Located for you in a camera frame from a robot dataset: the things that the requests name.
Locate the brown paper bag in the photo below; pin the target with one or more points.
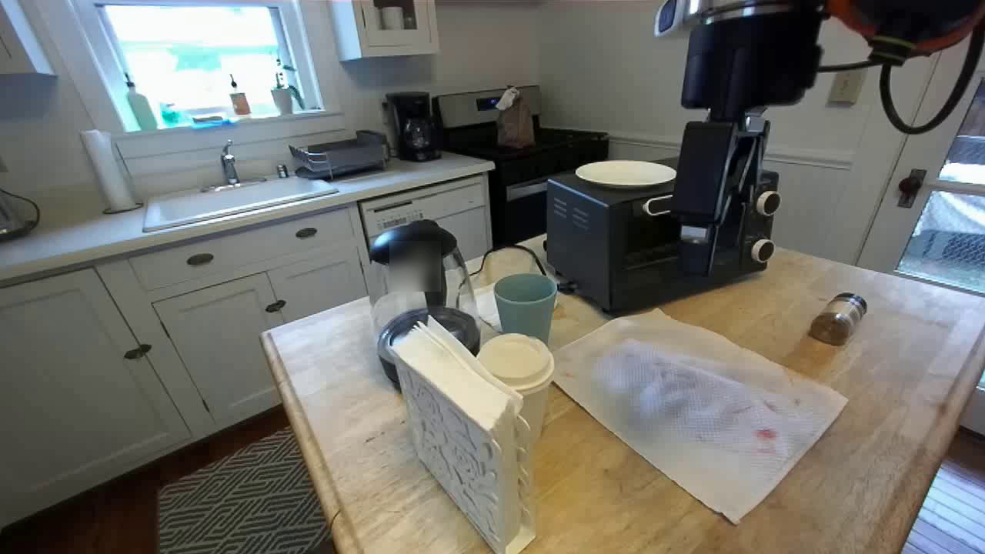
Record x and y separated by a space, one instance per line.
516 122

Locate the grey dish rack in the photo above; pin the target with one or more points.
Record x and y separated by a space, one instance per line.
342 157

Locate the white wall cabinet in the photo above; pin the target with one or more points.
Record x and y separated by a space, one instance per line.
386 28

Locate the black coffee maker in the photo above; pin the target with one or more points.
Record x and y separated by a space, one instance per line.
414 126

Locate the white kitchen sink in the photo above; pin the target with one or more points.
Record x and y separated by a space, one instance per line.
230 201

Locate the paper towel roll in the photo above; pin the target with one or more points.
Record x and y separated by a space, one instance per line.
108 170

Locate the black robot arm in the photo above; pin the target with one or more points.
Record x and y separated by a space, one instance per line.
751 54

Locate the white lidded paper cup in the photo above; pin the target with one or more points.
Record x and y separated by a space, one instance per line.
527 368

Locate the chrome faucet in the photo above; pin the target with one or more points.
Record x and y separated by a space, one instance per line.
230 165

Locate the glass coffee carafe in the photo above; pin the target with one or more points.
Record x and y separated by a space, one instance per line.
418 273

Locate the teal cup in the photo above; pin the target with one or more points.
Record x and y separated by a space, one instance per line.
525 302

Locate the green soap bottle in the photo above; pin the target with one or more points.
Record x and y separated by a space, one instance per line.
141 105

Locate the white napkin holder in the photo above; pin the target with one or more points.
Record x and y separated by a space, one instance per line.
468 433

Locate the white paper sheet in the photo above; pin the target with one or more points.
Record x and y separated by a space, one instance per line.
708 412

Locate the white plate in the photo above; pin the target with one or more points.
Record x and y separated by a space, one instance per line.
627 174

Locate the black toaster oven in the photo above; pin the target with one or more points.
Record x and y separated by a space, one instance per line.
619 250

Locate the black stove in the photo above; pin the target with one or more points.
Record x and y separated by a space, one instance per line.
519 183

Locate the white base cabinets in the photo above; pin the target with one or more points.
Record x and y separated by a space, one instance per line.
122 345

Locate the glass spice bottle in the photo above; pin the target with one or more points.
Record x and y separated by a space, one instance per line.
838 319

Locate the white bottle on sill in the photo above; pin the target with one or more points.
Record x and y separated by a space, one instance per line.
286 91

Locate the white exterior door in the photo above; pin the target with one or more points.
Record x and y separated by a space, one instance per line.
931 219

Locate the grey patterned rug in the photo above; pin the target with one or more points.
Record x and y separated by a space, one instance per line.
256 500

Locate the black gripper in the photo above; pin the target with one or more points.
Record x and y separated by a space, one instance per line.
718 170

